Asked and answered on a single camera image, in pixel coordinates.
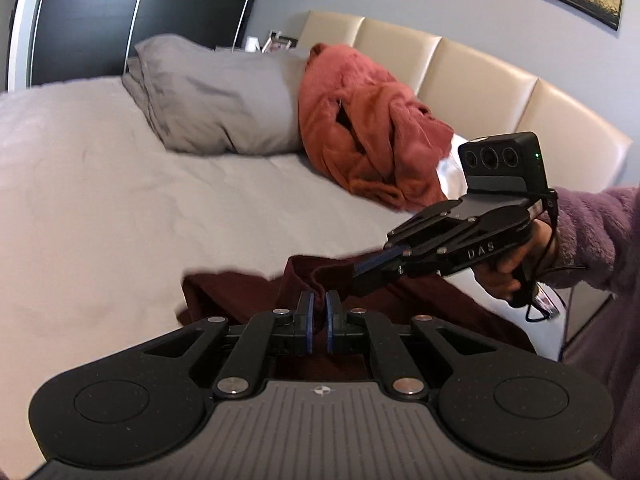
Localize grey pillow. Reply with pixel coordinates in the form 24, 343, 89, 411
122, 35, 309, 156

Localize black cable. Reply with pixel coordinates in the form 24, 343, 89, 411
524, 188, 591, 323

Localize beige padded headboard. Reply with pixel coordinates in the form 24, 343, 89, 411
298, 11, 631, 192

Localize grey bed sheet mattress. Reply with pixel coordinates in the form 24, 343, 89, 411
0, 75, 569, 480

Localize black sliding wardrobe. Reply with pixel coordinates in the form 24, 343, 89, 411
6, 0, 254, 91

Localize orange fleece blanket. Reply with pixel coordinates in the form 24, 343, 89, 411
298, 44, 454, 211

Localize dark red sweater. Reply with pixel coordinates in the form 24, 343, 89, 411
177, 252, 535, 382

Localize nightstand items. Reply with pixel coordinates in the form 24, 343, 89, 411
242, 30, 298, 53

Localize smartphone on bed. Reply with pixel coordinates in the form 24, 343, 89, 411
532, 282, 565, 322

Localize person's right hand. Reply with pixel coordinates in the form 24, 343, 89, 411
473, 220, 558, 301

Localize white crumpled garment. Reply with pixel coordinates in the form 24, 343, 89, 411
436, 133, 466, 200

